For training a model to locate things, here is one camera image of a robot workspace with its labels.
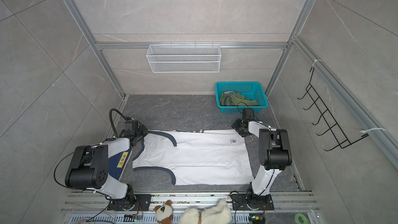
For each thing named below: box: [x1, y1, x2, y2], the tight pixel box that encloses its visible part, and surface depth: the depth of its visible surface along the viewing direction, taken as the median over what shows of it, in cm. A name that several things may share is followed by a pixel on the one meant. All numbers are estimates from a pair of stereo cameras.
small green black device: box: [248, 213, 266, 224], surface depth 72 cm
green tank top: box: [219, 91, 259, 106], surface depth 110 cm
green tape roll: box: [294, 213, 308, 224], surface depth 71 cm
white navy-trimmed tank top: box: [132, 129, 255, 186], surface depth 90 cm
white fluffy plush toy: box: [179, 199, 232, 224], surface depth 63 cm
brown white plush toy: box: [153, 199, 174, 224], surface depth 70 cm
